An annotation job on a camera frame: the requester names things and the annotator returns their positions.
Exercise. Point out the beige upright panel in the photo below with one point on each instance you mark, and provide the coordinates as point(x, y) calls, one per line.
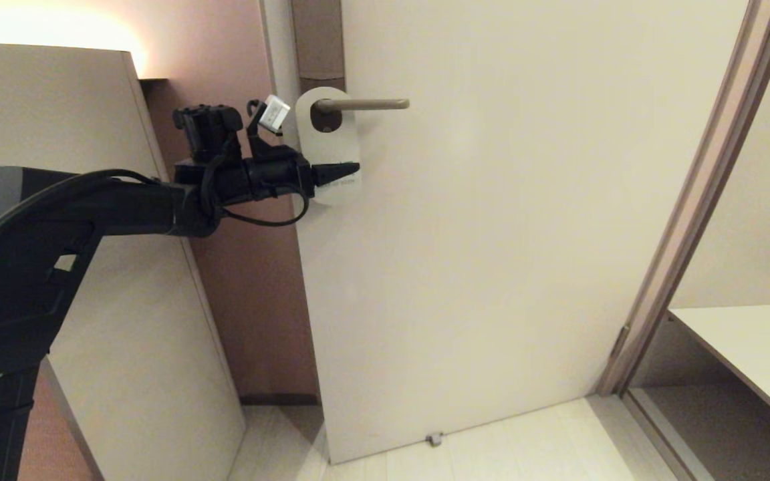
point(138, 347)

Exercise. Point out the blue do-not-disturb door hanger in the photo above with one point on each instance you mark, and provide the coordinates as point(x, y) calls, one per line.
point(331, 140)

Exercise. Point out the white shelf board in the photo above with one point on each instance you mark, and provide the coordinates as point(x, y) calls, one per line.
point(759, 347)

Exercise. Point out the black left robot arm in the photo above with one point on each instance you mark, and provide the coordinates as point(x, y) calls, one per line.
point(57, 214)

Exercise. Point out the small grey floor doorstop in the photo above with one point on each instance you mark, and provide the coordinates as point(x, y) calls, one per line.
point(434, 439)

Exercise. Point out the white door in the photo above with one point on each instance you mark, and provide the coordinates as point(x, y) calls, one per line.
point(492, 267)

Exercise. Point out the metal lock plate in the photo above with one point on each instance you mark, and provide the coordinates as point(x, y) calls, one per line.
point(318, 37)

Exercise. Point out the thick black braided sleeve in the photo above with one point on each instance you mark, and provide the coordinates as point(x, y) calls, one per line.
point(206, 194)

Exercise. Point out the dark skirting board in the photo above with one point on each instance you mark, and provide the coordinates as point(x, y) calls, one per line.
point(278, 399)

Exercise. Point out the beige door frame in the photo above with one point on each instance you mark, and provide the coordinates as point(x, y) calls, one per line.
point(692, 200)

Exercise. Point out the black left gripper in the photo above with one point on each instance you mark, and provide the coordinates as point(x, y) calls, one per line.
point(275, 179)

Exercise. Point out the black camera bracket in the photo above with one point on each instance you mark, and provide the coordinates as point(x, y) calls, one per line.
point(265, 150)

